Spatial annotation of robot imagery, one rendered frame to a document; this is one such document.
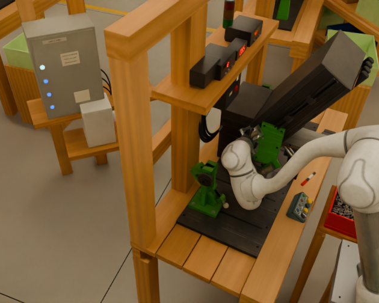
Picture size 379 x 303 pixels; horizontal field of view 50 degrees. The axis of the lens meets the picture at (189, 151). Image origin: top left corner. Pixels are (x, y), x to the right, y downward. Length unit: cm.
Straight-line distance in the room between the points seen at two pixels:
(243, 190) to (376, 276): 56
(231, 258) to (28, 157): 239
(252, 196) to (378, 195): 59
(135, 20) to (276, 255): 120
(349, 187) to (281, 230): 87
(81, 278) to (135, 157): 157
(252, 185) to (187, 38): 63
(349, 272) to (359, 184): 83
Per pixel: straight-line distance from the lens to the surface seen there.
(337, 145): 143
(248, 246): 195
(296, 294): 278
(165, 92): 167
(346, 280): 195
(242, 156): 162
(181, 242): 196
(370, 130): 139
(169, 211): 207
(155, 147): 181
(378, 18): 459
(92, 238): 311
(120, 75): 131
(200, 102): 162
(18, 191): 356
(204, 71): 165
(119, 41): 124
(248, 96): 221
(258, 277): 187
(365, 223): 137
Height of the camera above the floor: 249
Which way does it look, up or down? 43 degrees down
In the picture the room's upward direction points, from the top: 2 degrees clockwise
